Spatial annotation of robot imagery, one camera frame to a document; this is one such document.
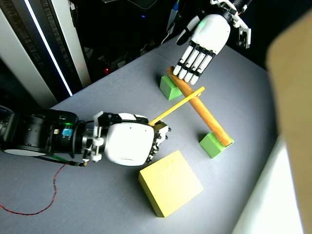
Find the green wooden support block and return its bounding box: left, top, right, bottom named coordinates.
left=199, top=131, right=235, bottom=159
left=159, top=75, right=182, bottom=100

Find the thin red cable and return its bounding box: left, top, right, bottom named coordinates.
left=0, top=162, right=85, bottom=215

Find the brown cardboard panel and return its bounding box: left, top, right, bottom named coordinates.
left=265, top=9, right=312, bottom=234

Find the yellow toy hacksaw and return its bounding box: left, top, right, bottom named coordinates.
left=148, top=86, right=205, bottom=127

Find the grey table cloth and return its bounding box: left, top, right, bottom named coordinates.
left=0, top=34, right=281, bottom=234

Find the white backdrop board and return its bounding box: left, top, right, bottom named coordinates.
left=231, top=136, right=305, bottom=234

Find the yellow wooden block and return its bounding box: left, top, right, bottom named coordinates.
left=138, top=150, right=204, bottom=218

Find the white column with light strip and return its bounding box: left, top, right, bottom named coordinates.
left=0, top=0, right=92, bottom=110

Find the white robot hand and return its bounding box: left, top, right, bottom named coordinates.
left=172, top=14, right=232, bottom=85
left=103, top=112, right=173, bottom=168

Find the wooden dowel rod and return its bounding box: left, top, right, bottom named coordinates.
left=166, top=66, right=232, bottom=147

